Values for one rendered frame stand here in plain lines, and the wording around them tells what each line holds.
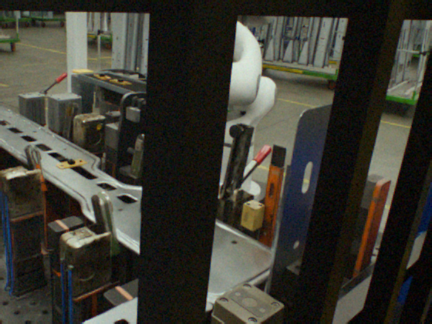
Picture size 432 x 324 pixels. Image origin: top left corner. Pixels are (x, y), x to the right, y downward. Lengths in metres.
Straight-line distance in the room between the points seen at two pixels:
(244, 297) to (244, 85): 0.35
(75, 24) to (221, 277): 4.36
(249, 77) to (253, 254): 0.35
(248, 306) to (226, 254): 0.24
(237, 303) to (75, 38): 4.50
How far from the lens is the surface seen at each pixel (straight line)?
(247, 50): 0.85
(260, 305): 0.70
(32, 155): 1.14
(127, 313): 0.75
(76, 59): 5.06
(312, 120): 0.66
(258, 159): 1.06
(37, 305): 1.26
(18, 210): 1.17
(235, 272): 0.86
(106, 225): 0.86
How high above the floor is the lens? 1.48
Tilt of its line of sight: 21 degrees down
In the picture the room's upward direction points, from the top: 4 degrees clockwise
